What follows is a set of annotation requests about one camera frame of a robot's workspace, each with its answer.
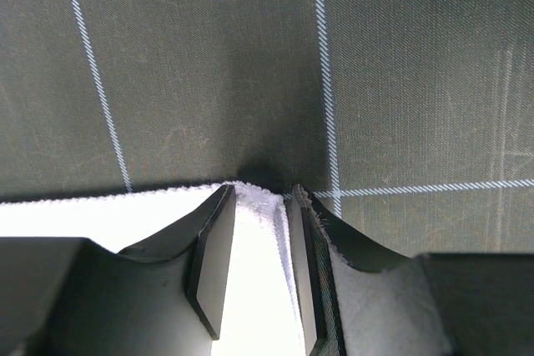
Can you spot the white towel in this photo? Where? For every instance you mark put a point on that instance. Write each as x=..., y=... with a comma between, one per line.
x=260, y=315

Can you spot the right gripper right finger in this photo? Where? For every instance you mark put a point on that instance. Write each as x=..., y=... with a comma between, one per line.
x=357, y=297

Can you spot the black grid mat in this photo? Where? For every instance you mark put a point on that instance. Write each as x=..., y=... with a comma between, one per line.
x=411, y=119

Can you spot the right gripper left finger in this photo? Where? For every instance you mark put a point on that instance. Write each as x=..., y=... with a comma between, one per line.
x=163, y=295

